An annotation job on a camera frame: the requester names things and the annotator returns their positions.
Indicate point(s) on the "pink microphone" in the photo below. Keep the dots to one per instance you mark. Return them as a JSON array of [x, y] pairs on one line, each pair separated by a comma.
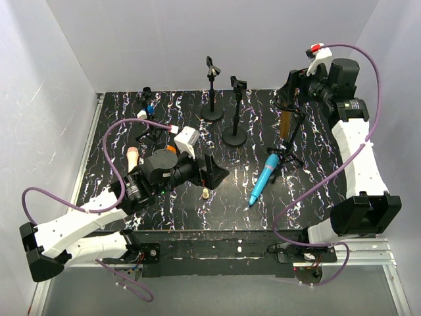
[[132, 156]]

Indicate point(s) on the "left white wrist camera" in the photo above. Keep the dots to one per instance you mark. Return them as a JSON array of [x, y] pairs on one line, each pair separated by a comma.
[[185, 141]]

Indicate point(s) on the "left tripod clip stand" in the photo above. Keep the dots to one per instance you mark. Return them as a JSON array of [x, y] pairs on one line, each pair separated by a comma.
[[154, 130]]

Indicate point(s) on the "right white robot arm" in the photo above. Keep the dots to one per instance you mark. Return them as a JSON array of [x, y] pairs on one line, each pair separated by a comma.
[[369, 208]]

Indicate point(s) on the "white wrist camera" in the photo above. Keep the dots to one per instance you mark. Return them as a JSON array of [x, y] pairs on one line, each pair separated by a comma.
[[319, 55], [185, 141]]

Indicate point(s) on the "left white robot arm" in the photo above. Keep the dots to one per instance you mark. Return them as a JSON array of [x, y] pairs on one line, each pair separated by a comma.
[[53, 246]]

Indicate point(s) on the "orange microphone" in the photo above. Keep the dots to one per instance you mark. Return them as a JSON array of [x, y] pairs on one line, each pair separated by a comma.
[[171, 148]]

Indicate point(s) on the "gold microphone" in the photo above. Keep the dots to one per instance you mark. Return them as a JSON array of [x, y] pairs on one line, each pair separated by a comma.
[[284, 124]]

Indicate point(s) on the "small beige adapter piece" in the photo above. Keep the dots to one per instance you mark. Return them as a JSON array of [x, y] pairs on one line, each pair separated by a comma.
[[205, 194]]

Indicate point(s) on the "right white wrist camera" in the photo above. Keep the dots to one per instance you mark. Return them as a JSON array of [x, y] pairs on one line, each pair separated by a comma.
[[319, 55]]

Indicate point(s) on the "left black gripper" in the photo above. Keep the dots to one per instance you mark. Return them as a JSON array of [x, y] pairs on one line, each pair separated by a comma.
[[204, 172]]

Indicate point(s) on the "tripod shock-mount mic stand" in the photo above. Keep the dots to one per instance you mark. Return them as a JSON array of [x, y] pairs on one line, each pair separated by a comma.
[[285, 154]]

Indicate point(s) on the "blue microphone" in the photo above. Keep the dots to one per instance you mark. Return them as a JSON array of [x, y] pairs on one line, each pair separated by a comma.
[[269, 167]]

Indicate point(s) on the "round-base mic stand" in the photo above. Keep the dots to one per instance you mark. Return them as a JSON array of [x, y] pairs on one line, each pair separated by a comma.
[[236, 136], [211, 113]]

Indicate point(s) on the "black marbled table mat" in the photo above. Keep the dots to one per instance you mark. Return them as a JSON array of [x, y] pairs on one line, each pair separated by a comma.
[[227, 206]]

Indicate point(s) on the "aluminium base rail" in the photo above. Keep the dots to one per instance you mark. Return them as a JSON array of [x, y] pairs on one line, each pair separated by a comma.
[[214, 252]]

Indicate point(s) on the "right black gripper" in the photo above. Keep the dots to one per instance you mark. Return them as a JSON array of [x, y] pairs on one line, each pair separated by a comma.
[[294, 83]]

